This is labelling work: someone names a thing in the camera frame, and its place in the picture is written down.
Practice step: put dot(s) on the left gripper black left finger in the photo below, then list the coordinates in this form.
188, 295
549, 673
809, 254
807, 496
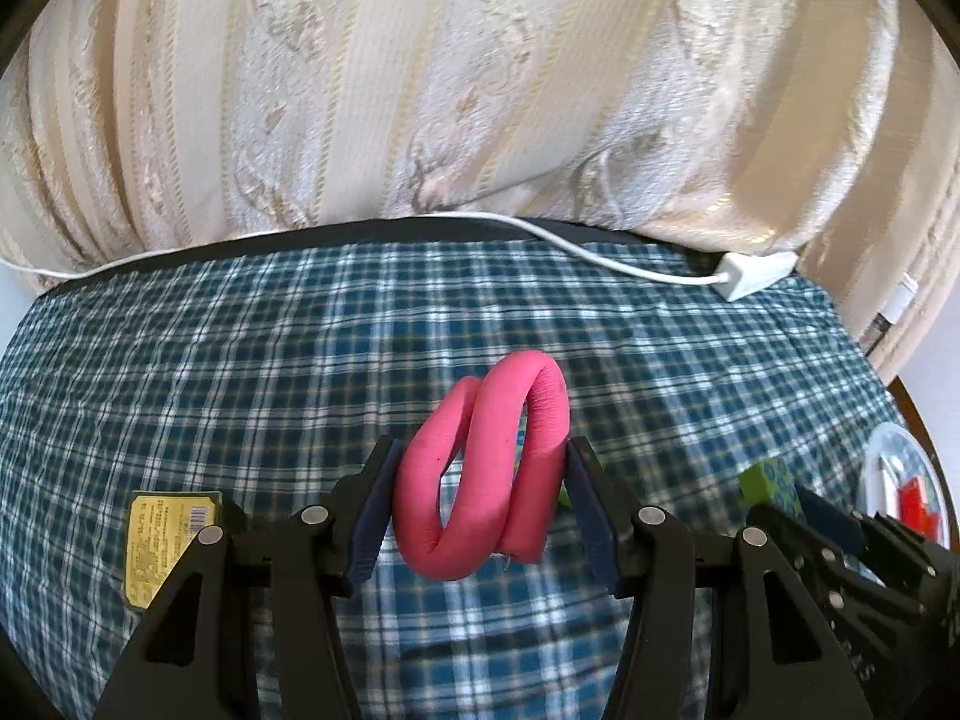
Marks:
192, 655

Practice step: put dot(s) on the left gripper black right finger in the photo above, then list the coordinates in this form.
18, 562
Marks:
773, 654

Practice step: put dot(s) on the dark green yellow tin box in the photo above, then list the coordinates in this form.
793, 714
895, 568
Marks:
160, 526

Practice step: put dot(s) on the clear plastic bowl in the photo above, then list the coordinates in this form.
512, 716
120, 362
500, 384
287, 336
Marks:
898, 479

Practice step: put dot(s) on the red toy brick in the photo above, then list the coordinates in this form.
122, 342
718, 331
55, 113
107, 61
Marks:
918, 509

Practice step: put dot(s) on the white medicine box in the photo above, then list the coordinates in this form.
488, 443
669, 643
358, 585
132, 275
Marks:
885, 490

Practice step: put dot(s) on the white power strip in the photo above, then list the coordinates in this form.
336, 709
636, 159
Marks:
741, 275

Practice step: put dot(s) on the white capped bottle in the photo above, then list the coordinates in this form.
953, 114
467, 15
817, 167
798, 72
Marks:
890, 314

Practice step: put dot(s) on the cream patterned curtain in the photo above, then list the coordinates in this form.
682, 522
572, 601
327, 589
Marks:
827, 127

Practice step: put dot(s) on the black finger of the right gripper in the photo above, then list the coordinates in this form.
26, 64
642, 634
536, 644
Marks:
873, 560

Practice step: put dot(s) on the light pink foam roller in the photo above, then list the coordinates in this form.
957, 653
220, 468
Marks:
483, 473

